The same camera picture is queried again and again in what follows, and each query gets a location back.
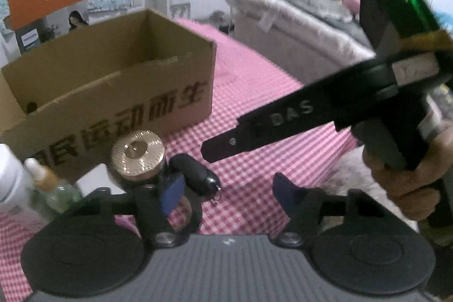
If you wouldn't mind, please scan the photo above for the white furry cushion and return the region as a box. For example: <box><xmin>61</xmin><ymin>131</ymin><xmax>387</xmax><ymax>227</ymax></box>
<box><xmin>319</xmin><ymin>145</ymin><xmax>419</xmax><ymax>232</ymax></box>

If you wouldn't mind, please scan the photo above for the pink checkered tablecloth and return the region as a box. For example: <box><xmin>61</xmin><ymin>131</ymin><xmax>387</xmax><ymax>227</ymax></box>
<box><xmin>0</xmin><ymin>19</ymin><xmax>359</xmax><ymax>293</ymax></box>

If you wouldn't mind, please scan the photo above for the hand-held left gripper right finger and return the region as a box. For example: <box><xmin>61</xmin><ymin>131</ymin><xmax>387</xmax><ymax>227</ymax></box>
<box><xmin>272</xmin><ymin>172</ymin><xmax>387</xmax><ymax>248</ymax></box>

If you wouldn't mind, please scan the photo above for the white plastic bottle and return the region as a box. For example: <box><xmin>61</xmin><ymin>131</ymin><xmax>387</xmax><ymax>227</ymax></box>
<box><xmin>0</xmin><ymin>143</ymin><xmax>34</xmax><ymax>214</ymax></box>

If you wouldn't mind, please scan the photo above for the dark low table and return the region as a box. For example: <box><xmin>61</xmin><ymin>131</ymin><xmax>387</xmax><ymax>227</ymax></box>
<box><xmin>208</xmin><ymin>10</ymin><xmax>236</xmax><ymax>36</ymax></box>

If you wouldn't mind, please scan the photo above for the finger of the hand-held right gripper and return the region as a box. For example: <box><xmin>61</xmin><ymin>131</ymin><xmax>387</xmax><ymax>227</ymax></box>
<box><xmin>200</xmin><ymin>127</ymin><xmax>277</xmax><ymax>164</ymax></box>

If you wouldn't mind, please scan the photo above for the black tape roll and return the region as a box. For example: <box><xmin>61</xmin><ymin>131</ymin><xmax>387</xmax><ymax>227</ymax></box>
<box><xmin>169</xmin><ymin>195</ymin><xmax>204</xmax><ymax>236</ymax></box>

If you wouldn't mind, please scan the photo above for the gold-lidded round jar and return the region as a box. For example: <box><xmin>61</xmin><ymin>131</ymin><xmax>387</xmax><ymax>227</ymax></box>
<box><xmin>108</xmin><ymin>130</ymin><xmax>166</xmax><ymax>190</ymax></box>

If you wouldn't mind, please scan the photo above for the green dropper bottle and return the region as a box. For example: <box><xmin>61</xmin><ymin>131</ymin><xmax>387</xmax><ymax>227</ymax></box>
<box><xmin>24</xmin><ymin>158</ymin><xmax>84</xmax><ymax>222</ymax></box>

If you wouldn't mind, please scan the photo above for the black key fob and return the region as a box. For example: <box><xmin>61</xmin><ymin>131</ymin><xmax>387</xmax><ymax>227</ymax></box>
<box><xmin>169</xmin><ymin>153</ymin><xmax>223</xmax><ymax>202</ymax></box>

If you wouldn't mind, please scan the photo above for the person's right hand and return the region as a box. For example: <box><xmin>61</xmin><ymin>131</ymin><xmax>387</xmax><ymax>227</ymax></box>
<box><xmin>363</xmin><ymin>131</ymin><xmax>453</xmax><ymax>222</ymax></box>

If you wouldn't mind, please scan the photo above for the brown cardboard box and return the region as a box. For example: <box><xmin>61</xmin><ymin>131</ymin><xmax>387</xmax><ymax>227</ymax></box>
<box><xmin>0</xmin><ymin>8</ymin><xmax>217</xmax><ymax>182</ymax></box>

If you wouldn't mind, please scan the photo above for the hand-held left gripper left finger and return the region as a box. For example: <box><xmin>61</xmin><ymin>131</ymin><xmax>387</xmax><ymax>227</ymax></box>
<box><xmin>76</xmin><ymin>174</ymin><xmax>187</xmax><ymax>248</ymax></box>

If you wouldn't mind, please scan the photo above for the grey blanket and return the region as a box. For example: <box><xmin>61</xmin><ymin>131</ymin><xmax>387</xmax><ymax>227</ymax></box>
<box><xmin>268</xmin><ymin>0</ymin><xmax>372</xmax><ymax>45</ymax></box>

